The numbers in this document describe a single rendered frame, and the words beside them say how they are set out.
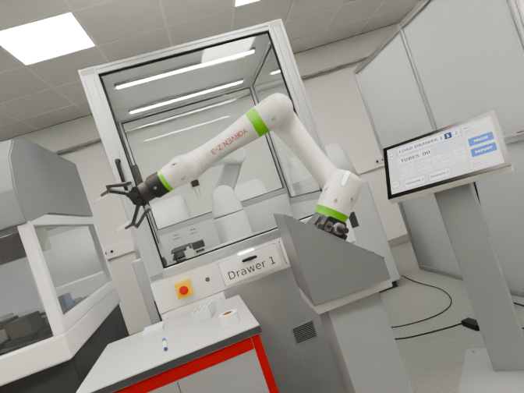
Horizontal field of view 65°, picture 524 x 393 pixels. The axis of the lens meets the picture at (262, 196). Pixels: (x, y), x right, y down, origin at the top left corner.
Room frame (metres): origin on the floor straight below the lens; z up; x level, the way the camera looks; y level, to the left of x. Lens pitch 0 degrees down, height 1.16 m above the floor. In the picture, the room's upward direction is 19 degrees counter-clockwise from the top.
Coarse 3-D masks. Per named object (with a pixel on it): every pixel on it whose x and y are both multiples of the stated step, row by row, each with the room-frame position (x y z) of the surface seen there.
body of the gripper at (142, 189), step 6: (138, 186) 1.56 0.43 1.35; (144, 186) 1.55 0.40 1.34; (132, 192) 1.57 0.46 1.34; (138, 192) 1.57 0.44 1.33; (144, 192) 1.55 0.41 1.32; (150, 192) 1.55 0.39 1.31; (132, 198) 1.58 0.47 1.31; (138, 198) 1.58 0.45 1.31; (144, 198) 1.56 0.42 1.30; (150, 198) 1.57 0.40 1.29; (144, 204) 1.59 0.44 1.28
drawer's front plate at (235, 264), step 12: (252, 252) 1.98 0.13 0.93; (264, 252) 1.99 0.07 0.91; (276, 252) 2.00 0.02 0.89; (228, 264) 1.96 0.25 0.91; (240, 264) 1.97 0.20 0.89; (252, 264) 1.98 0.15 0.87; (264, 264) 1.99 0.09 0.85; (276, 264) 2.00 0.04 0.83; (228, 276) 1.96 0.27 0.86; (240, 276) 1.97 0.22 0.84
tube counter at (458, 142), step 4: (452, 140) 1.89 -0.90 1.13; (456, 140) 1.87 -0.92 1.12; (460, 140) 1.86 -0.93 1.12; (440, 144) 1.92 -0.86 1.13; (444, 144) 1.90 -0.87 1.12; (448, 144) 1.89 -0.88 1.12; (452, 144) 1.88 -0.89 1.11; (456, 144) 1.86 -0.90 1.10; (460, 144) 1.85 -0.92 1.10; (428, 148) 1.94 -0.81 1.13; (432, 148) 1.93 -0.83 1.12; (436, 148) 1.92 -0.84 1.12; (440, 148) 1.91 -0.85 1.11; (444, 148) 1.89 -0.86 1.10; (448, 148) 1.88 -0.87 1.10; (424, 152) 1.95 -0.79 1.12; (428, 152) 1.93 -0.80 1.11; (432, 152) 1.92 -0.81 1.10; (436, 152) 1.91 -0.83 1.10; (424, 156) 1.94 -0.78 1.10
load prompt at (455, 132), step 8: (456, 128) 1.90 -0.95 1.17; (432, 136) 1.96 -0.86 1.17; (440, 136) 1.94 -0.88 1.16; (448, 136) 1.91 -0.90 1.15; (456, 136) 1.88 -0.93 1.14; (416, 144) 2.00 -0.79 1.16; (424, 144) 1.97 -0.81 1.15; (432, 144) 1.94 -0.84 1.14; (400, 152) 2.03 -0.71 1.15; (408, 152) 2.00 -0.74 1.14
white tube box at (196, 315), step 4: (204, 304) 1.82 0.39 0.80; (208, 304) 1.79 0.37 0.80; (212, 304) 1.77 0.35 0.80; (196, 308) 1.79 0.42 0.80; (208, 308) 1.71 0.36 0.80; (212, 308) 1.75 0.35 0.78; (216, 308) 1.80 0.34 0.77; (192, 312) 1.73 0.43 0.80; (196, 312) 1.71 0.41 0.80; (200, 312) 1.69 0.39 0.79; (204, 312) 1.69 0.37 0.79; (208, 312) 1.69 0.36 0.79; (212, 312) 1.73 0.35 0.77; (192, 316) 1.70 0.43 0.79; (196, 316) 1.70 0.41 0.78; (200, 316) 1.69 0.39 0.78; (204, 316) 1.69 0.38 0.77; (208, 316) 1.69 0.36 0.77; (192, 320) 1.70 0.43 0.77; (196, 320) 1.70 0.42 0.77; (200, 320) 1.69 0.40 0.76
